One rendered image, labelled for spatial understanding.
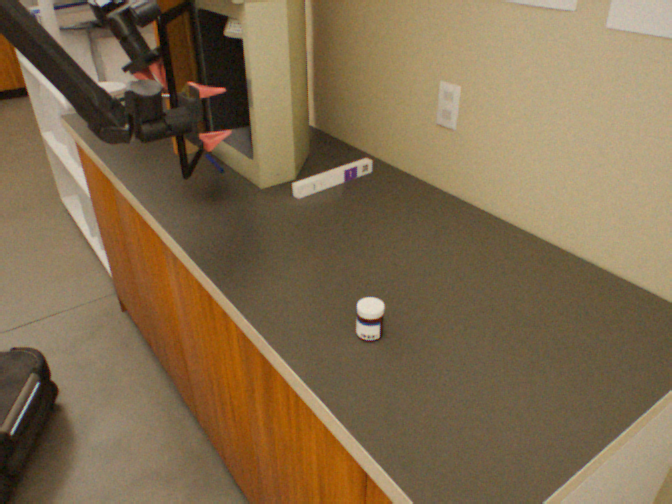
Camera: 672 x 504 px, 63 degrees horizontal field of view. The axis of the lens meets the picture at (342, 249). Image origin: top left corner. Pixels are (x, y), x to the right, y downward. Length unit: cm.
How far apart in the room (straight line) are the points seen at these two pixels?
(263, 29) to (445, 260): 70
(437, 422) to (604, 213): 63
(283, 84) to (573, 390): 98
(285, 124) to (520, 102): 60
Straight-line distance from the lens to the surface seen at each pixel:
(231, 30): 152
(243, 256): 123
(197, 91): 123
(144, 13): 150
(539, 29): 130
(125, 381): 239
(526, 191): 138
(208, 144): 127
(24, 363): 225
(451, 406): 89
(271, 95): 145
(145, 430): 218
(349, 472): 99
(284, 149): 152
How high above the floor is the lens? 159
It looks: 32 degrees down
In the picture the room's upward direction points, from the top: straight up
